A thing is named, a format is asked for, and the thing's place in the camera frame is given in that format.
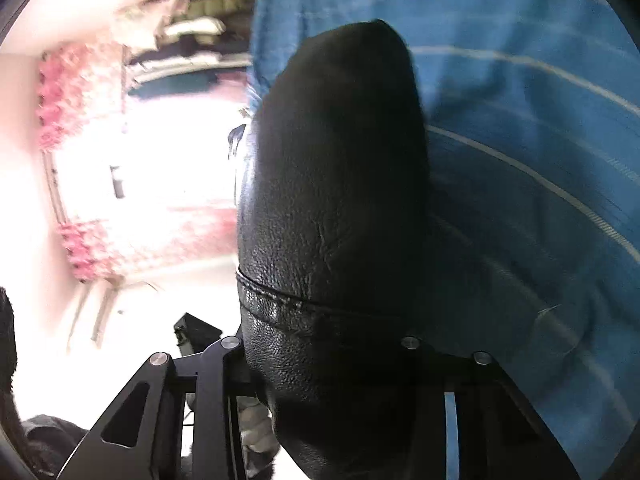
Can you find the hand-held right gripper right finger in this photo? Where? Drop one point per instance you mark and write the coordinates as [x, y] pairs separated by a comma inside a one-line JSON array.
[[480, 410]]

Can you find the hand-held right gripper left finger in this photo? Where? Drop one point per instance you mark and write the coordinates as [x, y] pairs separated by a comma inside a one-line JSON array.
[[212, 390]]

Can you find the black leather jacket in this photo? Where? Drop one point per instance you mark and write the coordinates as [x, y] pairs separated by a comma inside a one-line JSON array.
[[340, 185]]

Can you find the pile of hanging clothes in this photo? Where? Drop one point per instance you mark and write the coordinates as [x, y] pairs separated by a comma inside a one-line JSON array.
[[195, 25]]

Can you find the black box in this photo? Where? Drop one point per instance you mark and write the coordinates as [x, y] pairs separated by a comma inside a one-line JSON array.
[[197, 331]]

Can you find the person's dark fuzzy clothing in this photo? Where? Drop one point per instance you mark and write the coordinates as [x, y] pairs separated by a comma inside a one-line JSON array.
[[50, 440]]

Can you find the blue striped bedsheet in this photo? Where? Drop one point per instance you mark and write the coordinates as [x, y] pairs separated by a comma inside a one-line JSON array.
[[525, 110]]

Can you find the pink floral curtain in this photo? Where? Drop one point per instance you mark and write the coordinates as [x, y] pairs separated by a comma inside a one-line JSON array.
[[80, 90]]

